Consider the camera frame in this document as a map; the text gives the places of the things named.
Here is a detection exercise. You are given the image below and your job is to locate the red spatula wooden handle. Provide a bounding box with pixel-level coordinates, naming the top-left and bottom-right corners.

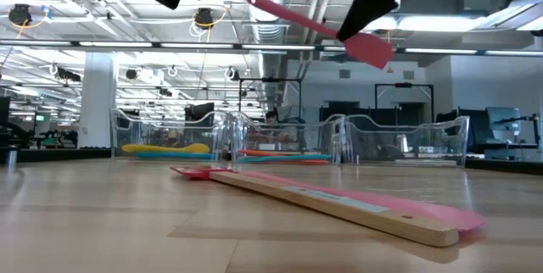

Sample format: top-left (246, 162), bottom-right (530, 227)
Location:
top-left (169, 165), bottom-right (461, 248)

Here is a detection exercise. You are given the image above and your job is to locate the person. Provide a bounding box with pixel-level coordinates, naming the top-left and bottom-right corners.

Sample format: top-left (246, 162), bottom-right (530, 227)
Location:
top-left (262, 110), bottom-right (282, 125)

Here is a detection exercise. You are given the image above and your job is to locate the grey monitor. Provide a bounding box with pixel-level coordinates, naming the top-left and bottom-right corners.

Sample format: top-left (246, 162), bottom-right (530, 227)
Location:
top-left (485, 106), bottom-right (523, 137)

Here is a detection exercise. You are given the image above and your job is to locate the dark monitor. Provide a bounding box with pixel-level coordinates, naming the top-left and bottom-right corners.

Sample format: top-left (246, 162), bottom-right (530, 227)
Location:
top-left (183, 102), bottom-right (216, 122)

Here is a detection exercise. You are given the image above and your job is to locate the blue silicone spoon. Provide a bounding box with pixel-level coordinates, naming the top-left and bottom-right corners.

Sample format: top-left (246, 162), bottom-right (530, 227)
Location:
top-left (134, 151), bottom-right (216, 160)

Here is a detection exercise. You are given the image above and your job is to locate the metal cylinder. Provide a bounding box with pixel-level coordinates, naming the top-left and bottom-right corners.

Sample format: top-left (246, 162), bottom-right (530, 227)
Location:
top-left (6, 148), bottom-right (19, 173)

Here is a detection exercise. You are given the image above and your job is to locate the clear plastic bin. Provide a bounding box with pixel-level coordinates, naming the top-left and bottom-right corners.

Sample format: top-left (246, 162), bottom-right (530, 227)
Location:
top-left (228, 110), bottom-right (345, 164)
top-left (108, 108), bottom-right (233, 162)
top-left (341, 114), bottom-right (471, 169)

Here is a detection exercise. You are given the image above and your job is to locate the white building column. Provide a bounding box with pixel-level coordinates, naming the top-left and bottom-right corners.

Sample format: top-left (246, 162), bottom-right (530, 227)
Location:
top-left (77, 51), bottom-right (118, 149)

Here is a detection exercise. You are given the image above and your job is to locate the light blue silicone spatula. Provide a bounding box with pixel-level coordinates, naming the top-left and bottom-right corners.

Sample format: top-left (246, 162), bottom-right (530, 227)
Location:
top-left (236, 153), bottom-right (333, 164)

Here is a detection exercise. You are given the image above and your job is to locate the hanging black cable reel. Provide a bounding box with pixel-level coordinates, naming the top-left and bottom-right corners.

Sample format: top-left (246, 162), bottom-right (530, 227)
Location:
top-left (8, 3), bottom-right (33, 26)
top-left (193, 8), bottom-right (216, 31)

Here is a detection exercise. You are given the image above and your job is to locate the orange wide silicone spatula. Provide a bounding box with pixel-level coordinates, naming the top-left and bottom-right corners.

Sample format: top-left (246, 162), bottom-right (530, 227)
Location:
top-left (238, 148), bottom-right (322, 158)

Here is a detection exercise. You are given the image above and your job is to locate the black gantry frame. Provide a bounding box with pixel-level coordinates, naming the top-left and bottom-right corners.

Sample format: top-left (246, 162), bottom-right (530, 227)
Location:
top-left (374, 81), bottom-right (435, 124)

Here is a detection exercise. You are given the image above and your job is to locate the yellow silicone spoon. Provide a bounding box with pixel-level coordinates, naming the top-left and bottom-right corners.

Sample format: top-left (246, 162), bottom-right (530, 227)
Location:
top-left (121, 142), bottom-right (211, 154)

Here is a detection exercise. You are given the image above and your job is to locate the pink square-headed silicone spatula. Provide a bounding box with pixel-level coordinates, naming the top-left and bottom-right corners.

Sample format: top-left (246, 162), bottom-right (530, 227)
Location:
top-left (246, 0), bottom-right (395, 70)

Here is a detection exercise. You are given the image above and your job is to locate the pink round-headed silicone spatula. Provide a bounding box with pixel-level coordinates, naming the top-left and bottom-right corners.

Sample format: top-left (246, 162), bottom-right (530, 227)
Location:
top-left (241, 170), bottom-right (488, 232)

